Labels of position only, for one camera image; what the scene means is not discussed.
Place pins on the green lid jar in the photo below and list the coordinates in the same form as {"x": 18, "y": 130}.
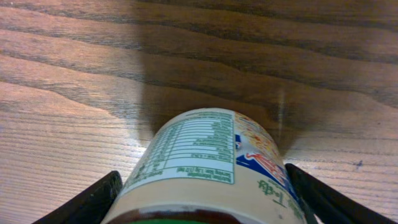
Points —
{"x": 209, "y": 165}

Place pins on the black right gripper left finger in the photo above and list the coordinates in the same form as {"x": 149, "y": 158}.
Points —
{"x": 89, "y": 206}

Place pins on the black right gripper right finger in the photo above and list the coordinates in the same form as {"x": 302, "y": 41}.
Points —
{"x": 320, "y": 200}

